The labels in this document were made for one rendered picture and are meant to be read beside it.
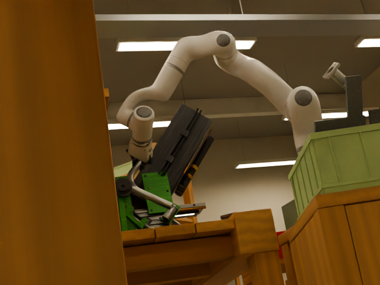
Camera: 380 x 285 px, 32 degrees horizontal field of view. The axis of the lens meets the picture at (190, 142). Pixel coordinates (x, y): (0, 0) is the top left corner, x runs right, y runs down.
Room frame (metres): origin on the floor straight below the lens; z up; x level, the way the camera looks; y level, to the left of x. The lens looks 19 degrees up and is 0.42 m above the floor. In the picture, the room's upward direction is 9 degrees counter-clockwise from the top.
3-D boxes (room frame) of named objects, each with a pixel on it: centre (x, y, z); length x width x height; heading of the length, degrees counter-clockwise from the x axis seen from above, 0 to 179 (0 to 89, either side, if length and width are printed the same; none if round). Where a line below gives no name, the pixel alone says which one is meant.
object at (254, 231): (2.98, -0.01, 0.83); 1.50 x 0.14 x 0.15; 13
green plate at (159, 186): (2.86, 0.18, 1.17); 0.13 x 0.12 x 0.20; 13
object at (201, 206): (3.02, 0.18, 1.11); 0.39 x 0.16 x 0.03; 103
